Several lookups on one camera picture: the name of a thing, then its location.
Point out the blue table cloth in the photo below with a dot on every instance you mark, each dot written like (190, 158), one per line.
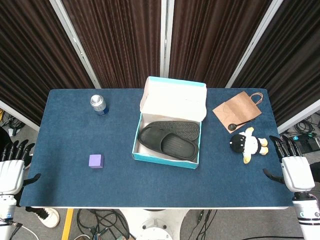
(75, 187)

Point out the white sneaker black sock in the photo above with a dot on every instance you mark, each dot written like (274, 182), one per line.
(48, 216)

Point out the light blue shoe box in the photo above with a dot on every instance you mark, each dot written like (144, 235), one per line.
(175, 100)

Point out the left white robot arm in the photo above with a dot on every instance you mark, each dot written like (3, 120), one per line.
(6, 212)

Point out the black spoon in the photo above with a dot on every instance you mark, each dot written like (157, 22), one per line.
(231, 127)

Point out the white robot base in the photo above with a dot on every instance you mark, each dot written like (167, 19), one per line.
(157, 225)

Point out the white partition base rail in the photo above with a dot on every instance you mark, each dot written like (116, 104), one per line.
(20, 116)
(298, 117)

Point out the black rubber slipper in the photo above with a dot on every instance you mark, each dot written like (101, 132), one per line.
(181, 127)
(175, 147)

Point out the dark brown curtain panel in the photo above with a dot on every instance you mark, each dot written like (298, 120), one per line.
(212, 42)
(295, 57)
(120, 42)
(30, 62)

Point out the purple cube block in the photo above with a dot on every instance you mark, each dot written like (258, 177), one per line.
(96, 161)

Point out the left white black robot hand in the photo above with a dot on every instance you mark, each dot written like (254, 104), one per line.
(11, 172)

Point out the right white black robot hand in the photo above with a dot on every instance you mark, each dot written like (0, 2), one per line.
(297, 172)

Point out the brown paper bag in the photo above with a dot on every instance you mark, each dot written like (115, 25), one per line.
(237, 110)

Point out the silver blue drink can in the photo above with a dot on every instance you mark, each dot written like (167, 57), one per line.
(99, 106)

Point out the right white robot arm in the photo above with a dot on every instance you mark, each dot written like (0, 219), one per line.
(308, 215)

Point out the black white plush penguin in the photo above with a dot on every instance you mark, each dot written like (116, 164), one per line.
(246, 145)

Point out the white partition post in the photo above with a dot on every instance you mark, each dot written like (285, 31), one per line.
(75, 42)
(255, 42)
(167, 37)

